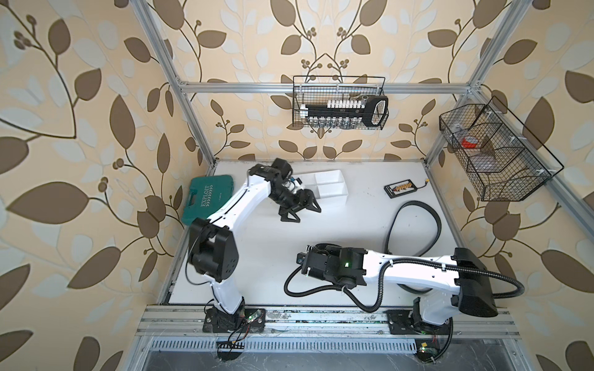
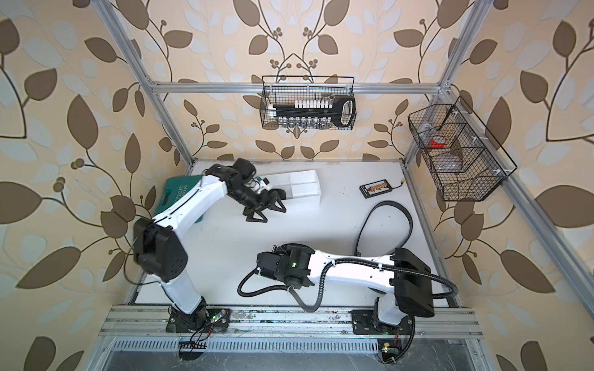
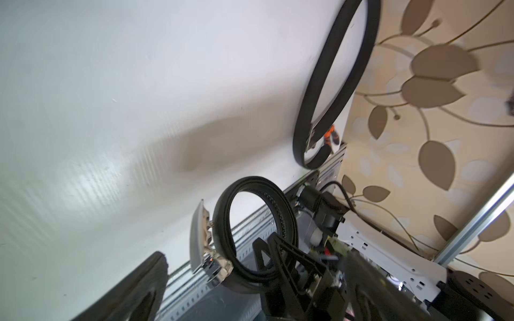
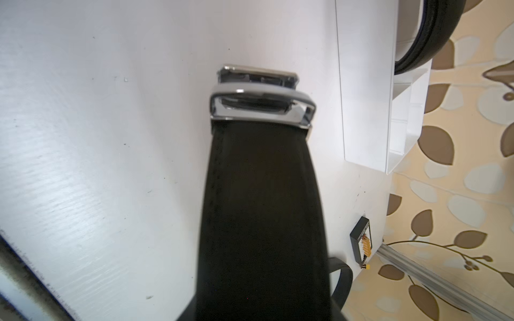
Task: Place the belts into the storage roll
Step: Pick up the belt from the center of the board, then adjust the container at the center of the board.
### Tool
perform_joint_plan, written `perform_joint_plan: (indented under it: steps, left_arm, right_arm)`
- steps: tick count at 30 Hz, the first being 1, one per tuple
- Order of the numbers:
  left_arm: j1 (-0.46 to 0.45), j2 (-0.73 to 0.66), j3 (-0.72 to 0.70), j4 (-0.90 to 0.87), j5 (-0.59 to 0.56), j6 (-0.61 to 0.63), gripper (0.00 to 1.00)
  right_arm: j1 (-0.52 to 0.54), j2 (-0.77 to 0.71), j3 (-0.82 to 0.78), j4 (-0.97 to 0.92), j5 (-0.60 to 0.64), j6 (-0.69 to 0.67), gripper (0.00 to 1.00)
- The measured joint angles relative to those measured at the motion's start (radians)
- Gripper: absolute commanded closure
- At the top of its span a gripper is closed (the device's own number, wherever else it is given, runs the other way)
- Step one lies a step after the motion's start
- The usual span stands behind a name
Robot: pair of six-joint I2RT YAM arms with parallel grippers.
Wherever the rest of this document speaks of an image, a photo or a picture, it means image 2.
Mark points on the red item in basket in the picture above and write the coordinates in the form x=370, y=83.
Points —
x=438, y=141

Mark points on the green tool case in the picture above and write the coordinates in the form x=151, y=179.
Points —
x=175, y=189

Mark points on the right wire basket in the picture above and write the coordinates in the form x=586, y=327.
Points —
x=472, y=164

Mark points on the wire basket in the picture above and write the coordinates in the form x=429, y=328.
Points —
x=282, y=88
x=472, y=164

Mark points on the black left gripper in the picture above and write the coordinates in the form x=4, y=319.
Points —
x=260, y=202

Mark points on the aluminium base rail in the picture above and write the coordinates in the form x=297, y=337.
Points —
x=288, y=322

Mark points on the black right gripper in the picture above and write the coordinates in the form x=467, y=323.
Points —
x=290, y=250

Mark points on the black parallel charging board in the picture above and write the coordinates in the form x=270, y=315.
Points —
x=378, y=188

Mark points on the back wire basket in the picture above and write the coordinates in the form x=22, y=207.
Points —
x=282, y=88

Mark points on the aluminium frame post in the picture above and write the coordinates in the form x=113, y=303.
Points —
x=107, y=14

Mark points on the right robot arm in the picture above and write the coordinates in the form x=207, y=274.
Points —
x=401, y=274

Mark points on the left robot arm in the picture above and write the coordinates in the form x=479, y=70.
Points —
x=157, y=246

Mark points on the white divided storage box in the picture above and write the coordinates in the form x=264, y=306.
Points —
x=302, y=188

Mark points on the black socket holder set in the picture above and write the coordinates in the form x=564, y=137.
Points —
x=333, y=112

